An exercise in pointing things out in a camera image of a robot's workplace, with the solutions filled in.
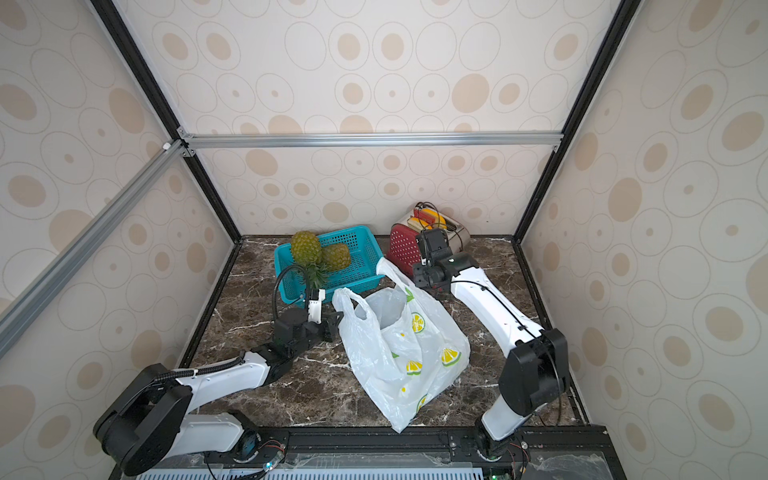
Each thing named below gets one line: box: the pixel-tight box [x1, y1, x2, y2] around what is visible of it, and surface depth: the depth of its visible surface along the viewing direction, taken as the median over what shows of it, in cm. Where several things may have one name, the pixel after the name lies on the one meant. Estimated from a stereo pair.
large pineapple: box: [291, 230, 327, 289], surface depth 98 cm
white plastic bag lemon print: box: [333, 258, 471, 434], surface depth 85 cm
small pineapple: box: [321, 243, 351, 271], surface depth 105 cm
